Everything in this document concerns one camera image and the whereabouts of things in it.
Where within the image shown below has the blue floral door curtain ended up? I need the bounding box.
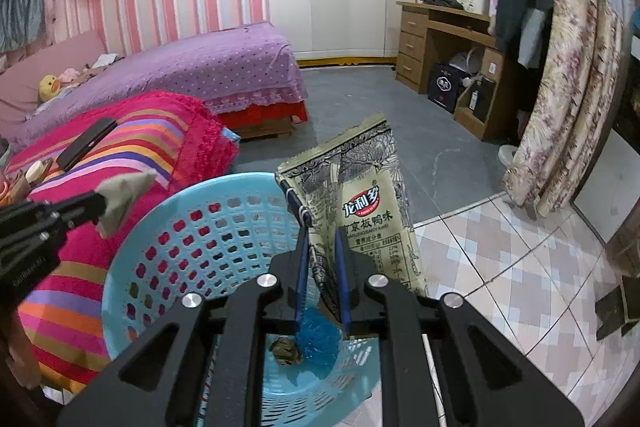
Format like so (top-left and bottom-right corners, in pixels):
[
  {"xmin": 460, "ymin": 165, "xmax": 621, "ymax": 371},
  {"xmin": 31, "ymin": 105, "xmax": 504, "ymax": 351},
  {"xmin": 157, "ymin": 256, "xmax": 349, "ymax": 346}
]
[{"xmin": 502, "ymin": 0, "xmax": 640, "ymax": 220}]

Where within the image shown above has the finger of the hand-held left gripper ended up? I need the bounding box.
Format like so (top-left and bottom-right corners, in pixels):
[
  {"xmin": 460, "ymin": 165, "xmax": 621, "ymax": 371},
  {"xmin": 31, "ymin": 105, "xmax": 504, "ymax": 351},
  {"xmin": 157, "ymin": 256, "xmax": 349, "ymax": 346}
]
[
  {"xmin": 35, "ymin": 191, "xmax": 108, "ymax": 212},
  {"xmin": 47, "ymin": 206, "xmax": 108, "ymax": 232}
]

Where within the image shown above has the brown wrapper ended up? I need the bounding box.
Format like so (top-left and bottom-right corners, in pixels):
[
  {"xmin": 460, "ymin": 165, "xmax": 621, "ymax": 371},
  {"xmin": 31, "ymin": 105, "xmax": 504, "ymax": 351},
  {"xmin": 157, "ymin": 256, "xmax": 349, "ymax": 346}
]
[{"xmin": 267, "ymin": 336, "xmax": 303, "ymax": 365}]

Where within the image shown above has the purple dotted bed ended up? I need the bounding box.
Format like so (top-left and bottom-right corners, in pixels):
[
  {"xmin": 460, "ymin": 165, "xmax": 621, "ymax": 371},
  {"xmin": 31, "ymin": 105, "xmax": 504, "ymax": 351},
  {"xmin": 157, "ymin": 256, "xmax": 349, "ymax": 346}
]
[{"xmin": 0, "ymin": 21, "xmax": 309, "ymax": 152}]

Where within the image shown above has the grey hanging garment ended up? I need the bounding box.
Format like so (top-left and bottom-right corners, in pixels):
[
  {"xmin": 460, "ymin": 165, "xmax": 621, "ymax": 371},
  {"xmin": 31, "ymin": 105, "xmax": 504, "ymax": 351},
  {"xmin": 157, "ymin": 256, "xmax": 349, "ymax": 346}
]
[{"xmin": 517, "ymin": 7, "xmax": 543, "ymax": 68}]

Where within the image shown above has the yellow duck plush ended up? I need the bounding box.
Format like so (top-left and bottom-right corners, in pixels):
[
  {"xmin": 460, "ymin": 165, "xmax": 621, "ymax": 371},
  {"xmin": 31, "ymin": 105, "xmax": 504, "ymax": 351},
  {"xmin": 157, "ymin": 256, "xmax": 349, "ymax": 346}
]
[{"xmin": 39, "ymin": 74, "xmax": 63, "ymax": 104}]

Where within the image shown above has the small white fan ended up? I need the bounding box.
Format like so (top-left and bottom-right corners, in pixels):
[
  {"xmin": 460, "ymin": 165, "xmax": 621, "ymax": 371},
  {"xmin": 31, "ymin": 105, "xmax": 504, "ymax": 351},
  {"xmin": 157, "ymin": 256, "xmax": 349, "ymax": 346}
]
[{"xmin": 447, "ymin": 47, "xmax": 483, "ymax": 80}]

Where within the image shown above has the brown paper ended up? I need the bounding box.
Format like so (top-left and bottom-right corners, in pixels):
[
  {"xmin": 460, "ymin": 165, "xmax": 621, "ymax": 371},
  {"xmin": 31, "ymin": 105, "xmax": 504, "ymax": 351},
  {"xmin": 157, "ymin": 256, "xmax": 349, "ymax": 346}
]
[{"xmin": 6, "ymin": 169, "xmax": 32, "ymax": 202}]

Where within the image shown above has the beige cloth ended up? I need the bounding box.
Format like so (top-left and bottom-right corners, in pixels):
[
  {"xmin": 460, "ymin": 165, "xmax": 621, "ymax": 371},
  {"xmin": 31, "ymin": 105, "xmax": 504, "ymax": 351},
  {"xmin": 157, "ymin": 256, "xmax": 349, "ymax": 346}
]
[{"xmin": 97, "ymin": 172, "xmax": 158, "ymax": 239}]

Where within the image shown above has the wooden desk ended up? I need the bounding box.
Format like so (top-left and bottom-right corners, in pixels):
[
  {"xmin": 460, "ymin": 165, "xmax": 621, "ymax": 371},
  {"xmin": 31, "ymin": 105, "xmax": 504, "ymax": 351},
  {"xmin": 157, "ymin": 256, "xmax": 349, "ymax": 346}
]
[{"xmin": 395, "ymin": 1, "xmax": 506, "ymax": 142}]

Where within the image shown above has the beige patterned snack packet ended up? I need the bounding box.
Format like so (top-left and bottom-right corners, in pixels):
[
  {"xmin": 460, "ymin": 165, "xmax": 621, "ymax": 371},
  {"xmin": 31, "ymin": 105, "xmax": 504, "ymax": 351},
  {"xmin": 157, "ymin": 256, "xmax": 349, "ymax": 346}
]
[{"xmin": 276, "ymin": 112, "xmax": 430, "ymax": 303}]

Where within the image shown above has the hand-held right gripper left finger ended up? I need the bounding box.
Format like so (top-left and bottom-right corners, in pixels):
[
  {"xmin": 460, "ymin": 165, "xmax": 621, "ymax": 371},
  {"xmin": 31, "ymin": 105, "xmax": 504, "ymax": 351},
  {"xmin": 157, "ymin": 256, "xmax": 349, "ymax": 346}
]
[{"xmin": 57, "ymin": 179, "xmax": 313, "ymax": 427}]

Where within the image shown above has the light blue plastic basket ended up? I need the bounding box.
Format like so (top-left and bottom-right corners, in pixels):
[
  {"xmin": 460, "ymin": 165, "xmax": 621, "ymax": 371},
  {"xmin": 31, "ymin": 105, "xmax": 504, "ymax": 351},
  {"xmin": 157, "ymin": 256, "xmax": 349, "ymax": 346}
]
[{"xmin": 101, "ymin": 172, "xmax": 396, "ymax": 427}]

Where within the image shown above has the person's left hand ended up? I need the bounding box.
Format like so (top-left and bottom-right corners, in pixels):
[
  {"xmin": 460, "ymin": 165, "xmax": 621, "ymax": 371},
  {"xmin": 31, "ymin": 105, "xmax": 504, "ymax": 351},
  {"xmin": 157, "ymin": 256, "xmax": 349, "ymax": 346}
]
[{"xmin": 2, "ymin": 309, "xmax": 45, "ymax": 392}]

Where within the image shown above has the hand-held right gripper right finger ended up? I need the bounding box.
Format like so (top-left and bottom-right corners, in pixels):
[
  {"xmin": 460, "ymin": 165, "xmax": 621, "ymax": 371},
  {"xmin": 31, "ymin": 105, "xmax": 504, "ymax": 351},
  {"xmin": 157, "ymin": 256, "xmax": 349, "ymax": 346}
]
[{"xmin": 335, "ymin": 234, "xmax": 586, "ymax": 427}]

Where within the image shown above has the pink bed headboard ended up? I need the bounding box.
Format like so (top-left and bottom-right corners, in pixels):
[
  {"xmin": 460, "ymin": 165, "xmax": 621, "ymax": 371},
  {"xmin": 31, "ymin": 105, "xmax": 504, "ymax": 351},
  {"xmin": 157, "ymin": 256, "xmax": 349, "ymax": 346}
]
[{"xmin": 0, "ymin": 29, "xmax": 108, "ymax": 128}]

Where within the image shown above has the red striped blanket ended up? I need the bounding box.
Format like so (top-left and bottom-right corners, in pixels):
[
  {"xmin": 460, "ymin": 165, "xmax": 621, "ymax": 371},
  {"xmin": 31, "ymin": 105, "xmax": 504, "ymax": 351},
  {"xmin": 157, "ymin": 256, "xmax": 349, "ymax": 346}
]
[{"xmin": 0, "ymin": 89, "xmax": 241, "ymax": 395}]

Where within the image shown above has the blue plastic bag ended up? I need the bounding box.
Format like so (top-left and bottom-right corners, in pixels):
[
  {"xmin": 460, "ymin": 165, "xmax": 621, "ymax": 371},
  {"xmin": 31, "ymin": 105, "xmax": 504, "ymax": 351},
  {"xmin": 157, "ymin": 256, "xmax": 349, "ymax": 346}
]
[{"xmin": 295, "ymin": 307, "xmax": 346, "ymax": 378}]

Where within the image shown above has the black paper bag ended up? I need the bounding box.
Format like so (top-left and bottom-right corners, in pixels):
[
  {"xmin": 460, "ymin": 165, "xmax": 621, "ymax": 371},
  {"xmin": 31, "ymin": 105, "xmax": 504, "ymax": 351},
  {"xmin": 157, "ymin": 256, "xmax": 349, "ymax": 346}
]
[{"xmin": 472, "ymin": 79, "xmax": 496, "ymax": 122}]

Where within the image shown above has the black zip case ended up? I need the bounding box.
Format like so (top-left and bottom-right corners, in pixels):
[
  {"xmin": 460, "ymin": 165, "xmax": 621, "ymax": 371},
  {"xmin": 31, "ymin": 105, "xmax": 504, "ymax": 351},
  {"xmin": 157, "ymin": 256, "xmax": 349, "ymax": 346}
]
[{"xmin": 56, "ymin": 117, "xmax": 118, "ymax": 172}]

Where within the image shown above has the black gift box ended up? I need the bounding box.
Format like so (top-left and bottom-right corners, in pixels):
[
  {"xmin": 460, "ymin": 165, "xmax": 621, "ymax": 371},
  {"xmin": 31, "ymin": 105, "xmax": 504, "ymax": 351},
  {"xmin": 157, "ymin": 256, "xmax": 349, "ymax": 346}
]
[{"xmin": 427, "ymin": 63, "xmax": 468, "ymax": 114}]

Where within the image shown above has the white cabinet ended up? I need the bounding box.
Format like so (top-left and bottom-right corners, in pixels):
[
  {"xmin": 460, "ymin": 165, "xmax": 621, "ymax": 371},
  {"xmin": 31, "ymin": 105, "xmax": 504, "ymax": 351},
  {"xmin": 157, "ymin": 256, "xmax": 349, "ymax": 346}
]
[{"xmin": 571, "ymin": 127, "xmax": 640, "ymax": 244}]

